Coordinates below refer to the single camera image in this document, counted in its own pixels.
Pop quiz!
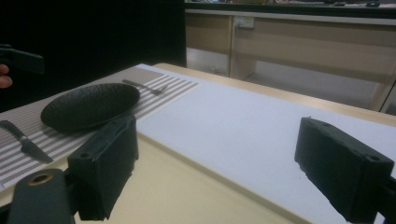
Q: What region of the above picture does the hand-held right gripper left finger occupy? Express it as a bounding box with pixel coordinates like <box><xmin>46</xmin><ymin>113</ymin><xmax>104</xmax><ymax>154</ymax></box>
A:
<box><xmin>66</xmin><ymin>114</ymin><xmax>139</xmax><ymax>221</ymax></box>

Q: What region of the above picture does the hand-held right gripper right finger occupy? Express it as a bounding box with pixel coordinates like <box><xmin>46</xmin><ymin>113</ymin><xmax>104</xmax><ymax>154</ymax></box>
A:
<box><xmin>294</xmin><ymin>117</ymin><xmax>396</xmax><ymax>224</ymax></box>

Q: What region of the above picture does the striped placemat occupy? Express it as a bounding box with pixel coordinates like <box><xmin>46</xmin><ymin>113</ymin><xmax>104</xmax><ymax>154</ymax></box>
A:
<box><xmin>0</xmin><ymin>66</ymin><xmax>200</xmax><ymax>189</ymax></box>

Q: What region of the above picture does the black textured plate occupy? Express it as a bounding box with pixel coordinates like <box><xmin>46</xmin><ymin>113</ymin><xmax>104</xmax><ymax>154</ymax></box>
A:
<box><xmin>40</xmin><ymin>82</ymin><xmax>141</xmax><ymax>132</ymax></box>

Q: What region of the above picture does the dark metal fork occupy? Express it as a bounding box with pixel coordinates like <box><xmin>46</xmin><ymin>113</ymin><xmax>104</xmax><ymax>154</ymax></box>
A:
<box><xmin>121</xmin><ymin>78</ymin><xmax>169</xmax><ymax>96</ymax></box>

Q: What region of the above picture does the black handled knife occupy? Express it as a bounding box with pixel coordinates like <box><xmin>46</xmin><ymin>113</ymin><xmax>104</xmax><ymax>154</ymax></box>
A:
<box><xmin>0</xmin><ymin>119</ymin><xmax>54</xmax><ymax>164</ymax></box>

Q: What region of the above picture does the white wall socket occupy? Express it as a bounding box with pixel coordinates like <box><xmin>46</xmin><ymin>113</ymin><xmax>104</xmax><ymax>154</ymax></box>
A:
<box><xmin>233</xmin><ymin>16</ymin><xmax>256</xmax><ymax>30</ymax></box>

